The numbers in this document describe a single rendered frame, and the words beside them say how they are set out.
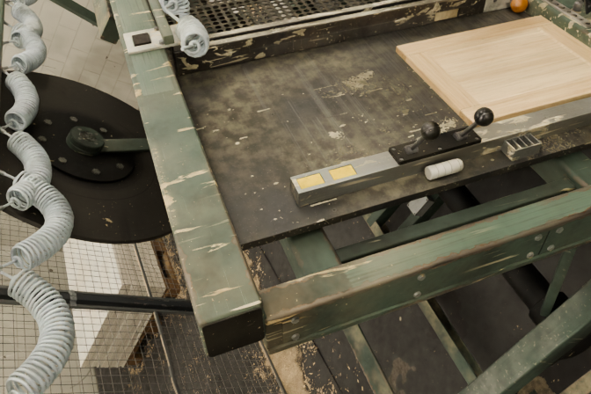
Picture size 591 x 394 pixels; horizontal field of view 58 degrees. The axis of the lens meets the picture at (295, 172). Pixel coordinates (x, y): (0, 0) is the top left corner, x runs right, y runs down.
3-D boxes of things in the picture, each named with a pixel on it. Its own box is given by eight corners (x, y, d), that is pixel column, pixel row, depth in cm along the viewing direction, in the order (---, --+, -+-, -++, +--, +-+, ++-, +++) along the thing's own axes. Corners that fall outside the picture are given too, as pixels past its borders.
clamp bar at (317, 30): (520, 8, 167) (543, -71, 151) (137, 88, 138) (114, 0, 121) (500, -5, 174) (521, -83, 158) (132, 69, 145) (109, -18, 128)
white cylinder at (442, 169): (430, 183, 112) (463, 173, 114) (432, 172, 110) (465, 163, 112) (423, 174, 114) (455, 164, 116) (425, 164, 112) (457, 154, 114)
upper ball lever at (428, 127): (419, 157, 113) (447, 134, 100) (404, 162, 112) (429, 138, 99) (413, 142, 114) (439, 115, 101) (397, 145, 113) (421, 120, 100)
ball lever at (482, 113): (468, 144, 116) (500, 119, 103) (453, 148, 115) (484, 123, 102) (462, 128, 117) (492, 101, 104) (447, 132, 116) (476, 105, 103)
